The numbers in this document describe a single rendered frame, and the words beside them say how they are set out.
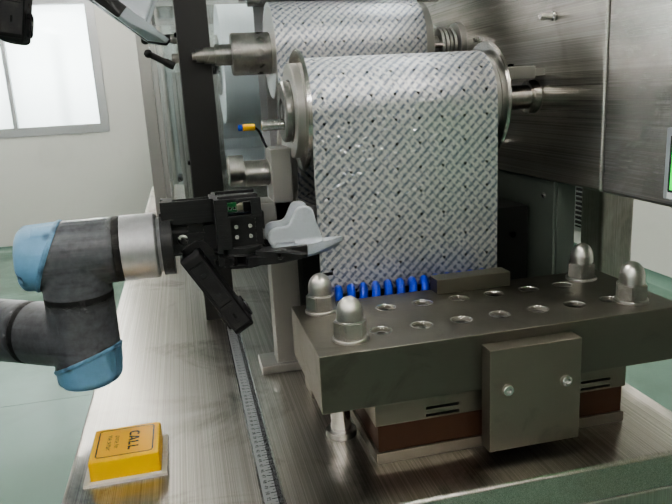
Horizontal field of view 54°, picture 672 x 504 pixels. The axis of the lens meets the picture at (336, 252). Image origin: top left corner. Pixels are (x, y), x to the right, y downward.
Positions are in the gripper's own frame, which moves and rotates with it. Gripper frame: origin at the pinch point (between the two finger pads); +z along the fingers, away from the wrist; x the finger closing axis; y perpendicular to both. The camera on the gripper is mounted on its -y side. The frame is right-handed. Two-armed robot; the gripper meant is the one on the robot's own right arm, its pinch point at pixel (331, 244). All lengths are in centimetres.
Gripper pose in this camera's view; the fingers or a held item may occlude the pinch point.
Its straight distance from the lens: 80.8
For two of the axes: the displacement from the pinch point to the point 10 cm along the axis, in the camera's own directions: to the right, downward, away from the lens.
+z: 9.7, -1.0, 2.1
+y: -0.5, -9.7, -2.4
